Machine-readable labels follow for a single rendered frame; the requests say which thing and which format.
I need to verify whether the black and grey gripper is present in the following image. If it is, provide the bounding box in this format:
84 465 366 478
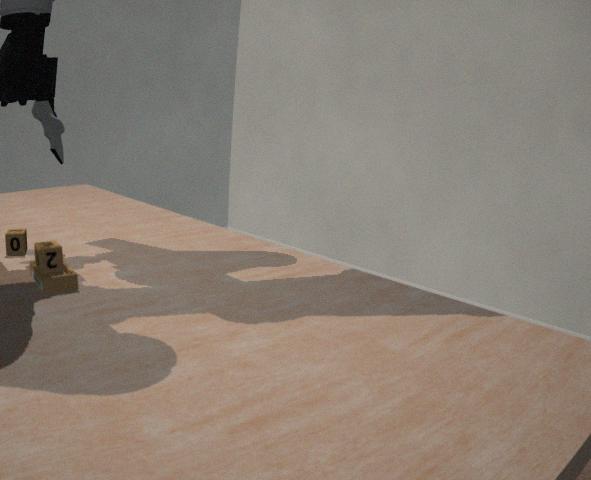
0 12 65 164

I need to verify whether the brown wooden tray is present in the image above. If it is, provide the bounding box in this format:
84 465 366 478
30 261 79 294

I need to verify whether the tan wooden number cube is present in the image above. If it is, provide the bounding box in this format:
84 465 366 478
5 228 27 255
34 241 63 274

